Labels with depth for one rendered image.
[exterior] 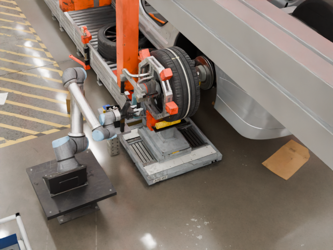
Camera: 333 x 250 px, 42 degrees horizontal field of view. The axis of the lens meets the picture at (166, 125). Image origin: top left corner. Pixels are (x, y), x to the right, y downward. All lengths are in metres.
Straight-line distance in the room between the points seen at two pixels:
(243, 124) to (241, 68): 2.95
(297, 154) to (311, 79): 4.25
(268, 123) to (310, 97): 2.94
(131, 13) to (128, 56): 0.44
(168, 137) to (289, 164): 1.29
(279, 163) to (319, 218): 0.72
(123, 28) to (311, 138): 3.54
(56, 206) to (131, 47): 1.61
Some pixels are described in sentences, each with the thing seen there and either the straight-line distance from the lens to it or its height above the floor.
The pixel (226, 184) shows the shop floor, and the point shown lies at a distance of 4.29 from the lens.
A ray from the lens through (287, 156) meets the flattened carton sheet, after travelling 4.74.
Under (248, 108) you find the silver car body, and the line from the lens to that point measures 3.50.
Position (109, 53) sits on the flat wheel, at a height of 0.38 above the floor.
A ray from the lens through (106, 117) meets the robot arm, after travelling 3.59.
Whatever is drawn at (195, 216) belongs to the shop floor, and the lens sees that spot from 3.99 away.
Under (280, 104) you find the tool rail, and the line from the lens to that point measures 0.62.
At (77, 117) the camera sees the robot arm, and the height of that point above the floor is 0.74.
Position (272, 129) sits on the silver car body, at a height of 0.90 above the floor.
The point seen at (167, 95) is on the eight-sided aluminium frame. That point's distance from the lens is 3.65.
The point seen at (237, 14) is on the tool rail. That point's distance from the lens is 0.67.
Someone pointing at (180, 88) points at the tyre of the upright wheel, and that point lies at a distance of 3.66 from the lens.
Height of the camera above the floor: 3.10
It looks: 40 degrees down
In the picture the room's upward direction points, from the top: 5 degrees clockwise
